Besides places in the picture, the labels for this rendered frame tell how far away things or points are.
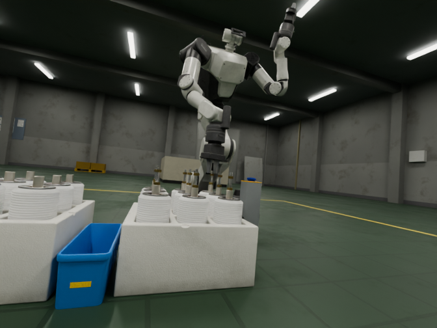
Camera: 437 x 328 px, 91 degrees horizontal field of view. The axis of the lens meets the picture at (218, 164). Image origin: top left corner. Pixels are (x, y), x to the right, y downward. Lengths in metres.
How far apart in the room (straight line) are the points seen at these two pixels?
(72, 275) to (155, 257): 0.18
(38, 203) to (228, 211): 0.49
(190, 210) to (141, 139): 10.99
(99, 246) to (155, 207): 0.33
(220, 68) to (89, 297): 1.18
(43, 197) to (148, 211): 0.25
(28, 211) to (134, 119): 11.17
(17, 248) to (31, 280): 0.08
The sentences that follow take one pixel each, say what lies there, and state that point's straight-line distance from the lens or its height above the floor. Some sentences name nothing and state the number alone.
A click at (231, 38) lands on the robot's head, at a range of 1.44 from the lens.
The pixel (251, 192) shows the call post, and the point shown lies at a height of 0.27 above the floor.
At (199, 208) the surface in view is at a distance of 0.65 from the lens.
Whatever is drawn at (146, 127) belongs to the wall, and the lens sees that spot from 11.68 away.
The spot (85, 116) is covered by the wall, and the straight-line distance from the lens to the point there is 12.07.
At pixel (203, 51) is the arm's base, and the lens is 1.33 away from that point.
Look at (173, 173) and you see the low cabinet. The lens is 6.36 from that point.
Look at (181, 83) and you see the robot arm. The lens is 1.14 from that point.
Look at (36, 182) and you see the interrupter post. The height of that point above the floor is 0.27.
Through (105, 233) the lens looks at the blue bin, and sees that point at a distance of 0.89.
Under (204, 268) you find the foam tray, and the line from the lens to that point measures 0.67.
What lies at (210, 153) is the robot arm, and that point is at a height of 0.42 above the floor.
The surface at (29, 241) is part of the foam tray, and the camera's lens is 0.67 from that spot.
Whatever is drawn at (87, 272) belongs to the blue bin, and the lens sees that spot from 0.62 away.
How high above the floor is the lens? 0.32
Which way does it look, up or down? 3 degrees up
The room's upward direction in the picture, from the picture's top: 5 degrees clockwise
